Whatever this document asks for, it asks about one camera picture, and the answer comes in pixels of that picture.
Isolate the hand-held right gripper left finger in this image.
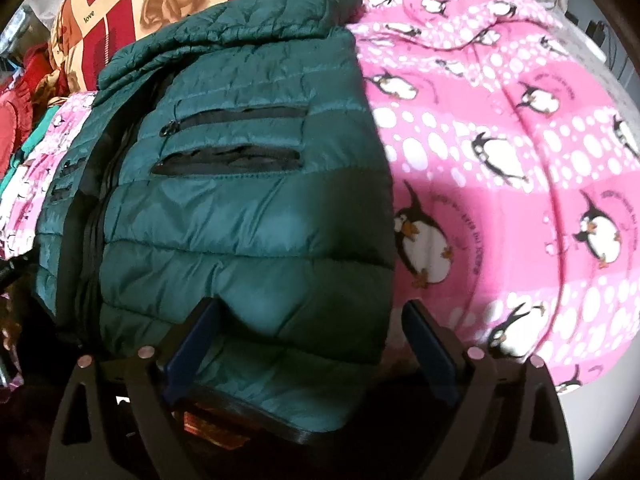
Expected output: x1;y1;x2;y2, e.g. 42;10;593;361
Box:
50;297;223;480

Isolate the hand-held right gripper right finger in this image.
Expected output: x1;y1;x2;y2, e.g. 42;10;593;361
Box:
402;300;576;480

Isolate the teal puffer jacket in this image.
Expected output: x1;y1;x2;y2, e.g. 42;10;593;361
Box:
32;0;398;433

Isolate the pink penguin blanket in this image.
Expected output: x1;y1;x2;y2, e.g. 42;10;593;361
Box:
0;0;640;396

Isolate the green cloth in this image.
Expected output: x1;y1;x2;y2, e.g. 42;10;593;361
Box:
10;105;61;171

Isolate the red ruffled cushion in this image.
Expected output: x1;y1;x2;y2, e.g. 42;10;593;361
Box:
0;42;56;171

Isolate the red checkered rose quilt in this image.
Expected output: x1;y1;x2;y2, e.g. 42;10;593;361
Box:
50;0;496;93

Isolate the black wall plug with cable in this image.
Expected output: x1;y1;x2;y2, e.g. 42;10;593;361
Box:
585;20;611;53

